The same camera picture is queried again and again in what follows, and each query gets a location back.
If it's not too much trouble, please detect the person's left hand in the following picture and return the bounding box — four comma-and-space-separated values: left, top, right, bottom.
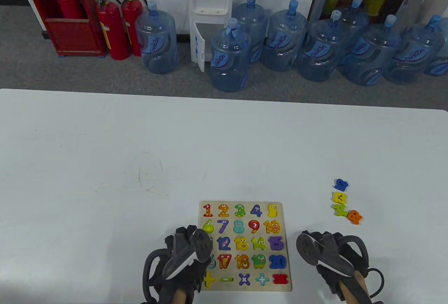
154, 225, 212, 304

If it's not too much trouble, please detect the person's right hand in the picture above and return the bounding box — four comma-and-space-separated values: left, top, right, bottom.
302, 231, 366, 296

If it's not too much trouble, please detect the wooden math block puzzle board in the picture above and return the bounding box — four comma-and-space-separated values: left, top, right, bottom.
198, 201, 293, 292

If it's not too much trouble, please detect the cluster of math blocks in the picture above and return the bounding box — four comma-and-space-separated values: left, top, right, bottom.
332, 179, 363, 226

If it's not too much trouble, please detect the person's left forearm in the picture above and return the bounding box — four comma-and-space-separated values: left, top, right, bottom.
173, 288, 192, 304

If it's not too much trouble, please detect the person's right forearm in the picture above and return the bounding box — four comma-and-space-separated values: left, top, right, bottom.
341, 271, 372, 304

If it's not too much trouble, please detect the dark grey tracking controller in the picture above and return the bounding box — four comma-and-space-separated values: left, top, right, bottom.
143, 229, 213, 299
296, 233, 369, 278

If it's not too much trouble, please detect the row of blue water jugs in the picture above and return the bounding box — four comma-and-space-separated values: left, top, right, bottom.
135, 0, 448, 93

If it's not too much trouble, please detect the red fire extinguisher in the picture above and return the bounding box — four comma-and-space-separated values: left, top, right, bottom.
120, 0, 147, 57
97, 0, 131, 61

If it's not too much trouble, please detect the red fire extinguisher cabinet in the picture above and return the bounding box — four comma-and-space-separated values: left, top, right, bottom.
20, 0, 105, 57

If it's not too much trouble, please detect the red extinguisher inside cabinet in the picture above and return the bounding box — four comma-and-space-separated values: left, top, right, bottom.
57, 0, 84, 21

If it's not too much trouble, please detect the black glove cable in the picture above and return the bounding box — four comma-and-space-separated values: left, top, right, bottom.
366, 268, 385, 299

